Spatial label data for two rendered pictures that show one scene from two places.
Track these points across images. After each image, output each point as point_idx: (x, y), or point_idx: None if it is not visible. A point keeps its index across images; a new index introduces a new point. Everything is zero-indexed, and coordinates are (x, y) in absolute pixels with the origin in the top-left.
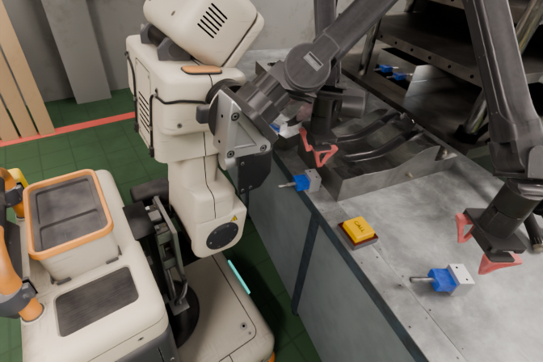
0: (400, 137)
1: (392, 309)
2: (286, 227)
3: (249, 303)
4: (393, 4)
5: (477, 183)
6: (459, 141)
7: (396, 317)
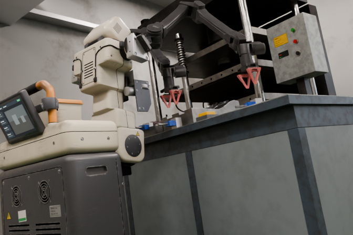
0: (217, 106)
1: (230, 111)
2: (174, 200)
3: None
4: (177, 21)
5: None
6: None
7: (232, 110)
